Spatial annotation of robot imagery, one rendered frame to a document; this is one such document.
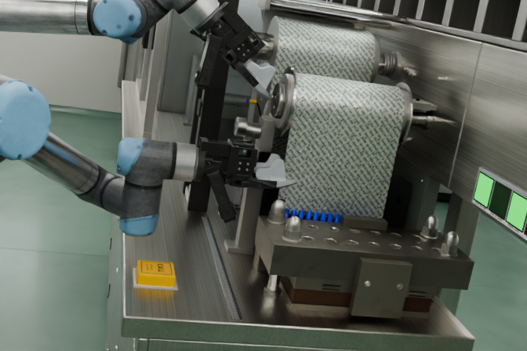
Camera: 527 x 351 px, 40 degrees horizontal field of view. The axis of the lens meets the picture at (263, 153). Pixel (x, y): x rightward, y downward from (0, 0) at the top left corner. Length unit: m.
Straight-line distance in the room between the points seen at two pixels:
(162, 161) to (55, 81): 5.69
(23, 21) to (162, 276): 0.53
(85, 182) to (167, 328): 0.36
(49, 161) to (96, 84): 5.65
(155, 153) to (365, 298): 0.48
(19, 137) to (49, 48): 5.89
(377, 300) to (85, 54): 5.84
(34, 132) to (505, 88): 0.81
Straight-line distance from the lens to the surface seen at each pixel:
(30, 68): 7.09
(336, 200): 1.54
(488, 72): 1.44
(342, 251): 1.37
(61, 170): 1.45
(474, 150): 1.44
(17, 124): 1.16
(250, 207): 1.59
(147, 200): 1.44
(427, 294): 1.48
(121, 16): 1.33
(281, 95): 1.49
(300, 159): 1.50
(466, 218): 1.83
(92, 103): 7.10
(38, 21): 1.40
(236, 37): 1.48
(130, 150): 1.42
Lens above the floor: 1.48
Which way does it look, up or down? 13 degrees down
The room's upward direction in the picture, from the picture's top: 10 degrees clockwise
